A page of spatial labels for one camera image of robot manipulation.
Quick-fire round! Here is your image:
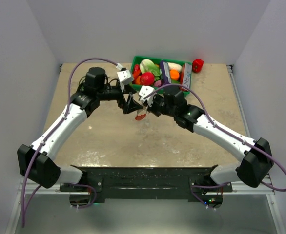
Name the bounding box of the red chili pepper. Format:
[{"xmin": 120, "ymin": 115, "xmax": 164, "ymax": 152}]
[{"xmin": 133, "ymin": 64, "xmax": 141, "ymax": 79}]

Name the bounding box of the orange carrot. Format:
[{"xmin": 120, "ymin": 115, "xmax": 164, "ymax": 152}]
[{"xmin": 134, "ymin": 76, "xmax": 141, "ymax": 85}]

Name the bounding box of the red grey box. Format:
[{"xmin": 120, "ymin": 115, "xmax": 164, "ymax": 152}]
[{"xmin": 180, "ymin": 63, "xmax": 192, "ymax": 88}]

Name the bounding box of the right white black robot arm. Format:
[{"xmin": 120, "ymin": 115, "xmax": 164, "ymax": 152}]
[{"xmin": 139, "ymin": 85, "xmax": 273, "ymax": 192}]

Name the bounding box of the white radish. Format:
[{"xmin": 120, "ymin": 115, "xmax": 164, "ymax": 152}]
[{"xmin": 167, "ymin": 62, "xmax": 182, "ymax": 73}]

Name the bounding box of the orange fruit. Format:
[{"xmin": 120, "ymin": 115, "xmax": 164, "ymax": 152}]
[{"xmin": 170, "ymin": 70, "xmax": 180, "ymax": 80}]

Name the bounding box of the purple white box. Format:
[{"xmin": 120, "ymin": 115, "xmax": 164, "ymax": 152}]
[{"xmin": 159, "ymin": 60, "xmax": 171, "ymax": 85}]

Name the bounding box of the purple sweet potato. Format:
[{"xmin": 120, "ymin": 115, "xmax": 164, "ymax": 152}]
[{"xmin": 153, "ymin": 80, "xmax": 162, "ymax": 87}]

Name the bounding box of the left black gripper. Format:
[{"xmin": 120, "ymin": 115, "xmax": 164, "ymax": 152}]
[{"xmin": 98, "ymin": 82, "xmax": 143, "ymax": 114}]

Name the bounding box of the red apple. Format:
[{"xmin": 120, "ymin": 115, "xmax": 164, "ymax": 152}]
[{"xmin": 140, "ymin": 72, "xmax": 154, "ymax": 86}]

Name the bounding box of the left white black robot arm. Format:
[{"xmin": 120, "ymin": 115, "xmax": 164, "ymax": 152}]
[{"xmin": 17, "ymin": 67, "xmax": 142, "ymax": 191}]

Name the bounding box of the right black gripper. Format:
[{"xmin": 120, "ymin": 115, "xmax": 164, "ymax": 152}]
[{"xmin": 144, "ymin": 93, "xmax": 177, "ymax": 117}]

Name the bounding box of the red bell pepper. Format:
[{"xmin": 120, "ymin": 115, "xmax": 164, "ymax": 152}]
[{"xmin": 192, "ymin": 58, "xmax": 204, "ymax": 73}]

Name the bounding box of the green plastic bin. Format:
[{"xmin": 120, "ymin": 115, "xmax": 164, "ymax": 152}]
[{"xmin": 131, "ymin": 56, "xmax": 192, "ymax": 96}]

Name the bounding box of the black base frame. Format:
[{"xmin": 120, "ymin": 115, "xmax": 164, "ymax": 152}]
[{"xmin": 29, "ymin": 165, "xmax": 258, "ymax": 204}]

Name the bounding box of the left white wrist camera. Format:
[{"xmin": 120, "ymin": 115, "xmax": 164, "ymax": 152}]
[{"xmin": 116, "ymin": 63, "xmax": 134, "ymax": 85}]

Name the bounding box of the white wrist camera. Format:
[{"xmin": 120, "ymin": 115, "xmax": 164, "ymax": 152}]
[
  {"xmin": 116, "ymin": 63, "xmax": 134, "ymax": 85},
  {"xmin": 139, "ymin": 86, "xmax": 155, "ymax": 107}
]

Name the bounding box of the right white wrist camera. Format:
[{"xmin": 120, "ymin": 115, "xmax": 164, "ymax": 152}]
[{"xmin": 139, "ymin": 86, "xmax": 155, "ymax": 107}]

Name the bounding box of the white green cabbage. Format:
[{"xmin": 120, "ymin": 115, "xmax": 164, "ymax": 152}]
[{"xmin": 139, "ymin": 58, "xmax": 160, "ymax": 77}]

